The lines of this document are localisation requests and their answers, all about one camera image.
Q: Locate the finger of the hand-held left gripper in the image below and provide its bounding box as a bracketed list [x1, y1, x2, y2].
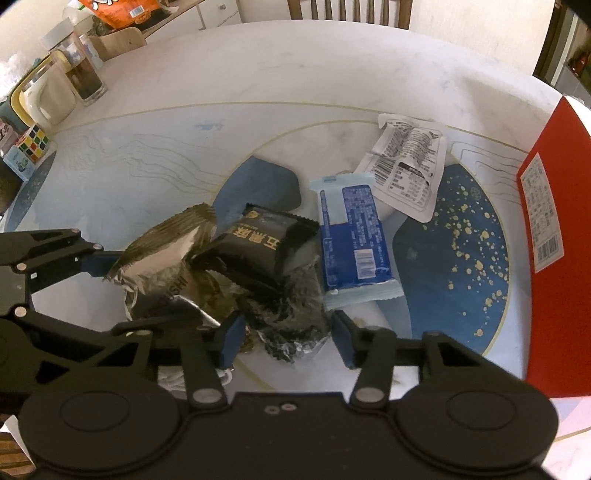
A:
[0, 228, 118, 296]
[0, 302, 139, 400]

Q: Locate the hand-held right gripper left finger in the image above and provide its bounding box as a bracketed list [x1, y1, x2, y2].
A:
[113, 310, 247, 409]

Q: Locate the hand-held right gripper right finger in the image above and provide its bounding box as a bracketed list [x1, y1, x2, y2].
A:
[331, 309, 481, 409]

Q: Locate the clear packet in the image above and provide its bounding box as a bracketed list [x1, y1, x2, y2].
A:
[231, 251, 331, 365]

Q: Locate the foil bread packet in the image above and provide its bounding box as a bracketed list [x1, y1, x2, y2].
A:
[105, 203, 232, 330]

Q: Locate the black snack packet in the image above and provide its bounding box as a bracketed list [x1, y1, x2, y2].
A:
[191, 203, 320, 296]

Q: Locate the blue snack packet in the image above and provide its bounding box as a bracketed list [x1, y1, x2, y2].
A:
[308, 173, 400, 311]

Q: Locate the white printed pouch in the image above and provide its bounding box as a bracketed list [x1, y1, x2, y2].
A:
[353, 113, 448, 223]

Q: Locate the red cardboard box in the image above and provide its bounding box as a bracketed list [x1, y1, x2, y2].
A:
[516, 95, 591, 400]

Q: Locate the blue printed table mat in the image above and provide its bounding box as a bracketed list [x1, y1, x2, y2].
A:
[0, 102, 555, 444]

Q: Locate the small blue box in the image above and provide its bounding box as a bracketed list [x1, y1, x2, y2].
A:
[2, 141, 35, 182]

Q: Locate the colourful puzzle cube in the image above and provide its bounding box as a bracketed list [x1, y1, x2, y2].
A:
[18, 124, 51, 162]

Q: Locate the white pitcher with yellow rim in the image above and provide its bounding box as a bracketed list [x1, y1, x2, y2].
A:
[9, 51, 77, 134]

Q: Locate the glass bottle with white lid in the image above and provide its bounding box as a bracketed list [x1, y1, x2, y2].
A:
[41, 17, 108, 107]

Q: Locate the orange snack bag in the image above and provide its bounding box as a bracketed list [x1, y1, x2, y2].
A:
[76, 0, 171, 28]

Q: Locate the white sideboard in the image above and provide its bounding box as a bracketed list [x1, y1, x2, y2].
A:
[139, 0, 243, 44]

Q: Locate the brown slatted wooden chair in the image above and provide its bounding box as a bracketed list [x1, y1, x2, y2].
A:
[287, 0, 413, 31]

